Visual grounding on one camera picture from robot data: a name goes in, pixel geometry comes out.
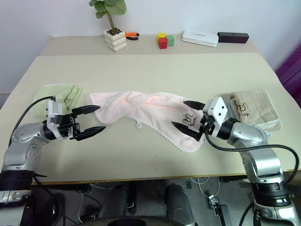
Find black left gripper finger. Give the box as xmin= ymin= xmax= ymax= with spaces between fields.
xmin=77 ymin=126 xmax=107 ymax=142
xmin=71 ymin=105 xmax=102 ymax=117

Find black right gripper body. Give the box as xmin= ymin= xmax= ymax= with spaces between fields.
xmin=198 ymin=111 xmax=219 ymax=142

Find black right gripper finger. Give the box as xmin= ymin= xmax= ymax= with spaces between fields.
xmin=183 ymin=100 xmax=206 ymax=112
xmin=171 ymin=121 xmax=204 ymax=142

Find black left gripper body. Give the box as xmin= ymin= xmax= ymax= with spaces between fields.
xmin=57 ymin=113 xmax=82 ymax=141

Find pink towel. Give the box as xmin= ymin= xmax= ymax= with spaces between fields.
xmin=87 ymin=91 xmax=208 ymax=153

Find green folded towel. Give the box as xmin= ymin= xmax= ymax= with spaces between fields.
xmin=32 ymin=84 xmax=84 ymax=119

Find beige folded towel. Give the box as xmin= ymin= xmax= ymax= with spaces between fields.
xmin=229 ymin=88 xmax=283 ymax=133

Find white flat box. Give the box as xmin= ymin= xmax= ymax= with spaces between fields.
xmin=181 ymin=30 xmax=220 ymax=48

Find cream bubble plant pot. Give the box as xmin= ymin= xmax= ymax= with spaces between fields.
xmin=103 ymin=28 xmax=128 ymax=53

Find dark rounded shape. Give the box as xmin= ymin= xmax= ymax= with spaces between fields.
xmin=164 ymin=183 xmax=196 ymax=226

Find metal clamp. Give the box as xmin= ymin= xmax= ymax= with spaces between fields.
xmin=207 ymin=194 xmax=228 ymax=226

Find dark purple long box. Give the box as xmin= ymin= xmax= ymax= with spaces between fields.
xmin=217 ymin=32 xmax=250 ymax=45

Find purple ribbed object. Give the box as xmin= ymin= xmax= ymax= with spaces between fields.
xmin=275 ymin=42 xmax=301 ymax=100

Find green leafy plant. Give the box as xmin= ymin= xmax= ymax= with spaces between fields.
xmin=88 ymin=0 xmax=127 ymax=34

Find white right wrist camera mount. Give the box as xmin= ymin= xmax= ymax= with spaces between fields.
xmin=202 ymin=96 xmax=230 ymax=126

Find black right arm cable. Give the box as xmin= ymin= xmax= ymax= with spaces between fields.
xmin=203 ymin=131 xmax=301 ymax=186

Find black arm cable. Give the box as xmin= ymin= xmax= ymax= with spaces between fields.
xmin=8 ymin=95 xmax=56 ymax=146
xmin=203 ymin=131 xmax=301 ymax=186

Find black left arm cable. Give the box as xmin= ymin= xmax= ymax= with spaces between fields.
xmin=8 ymin=95 xmax=56 ymax=146

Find thin white cable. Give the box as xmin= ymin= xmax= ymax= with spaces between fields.
xmin=190 ymin=176 xmax=222 ymax=196

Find orange handled pliers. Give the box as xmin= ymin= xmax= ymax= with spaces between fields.
xmin=124 ymin=31 xmax=140 ymax=41

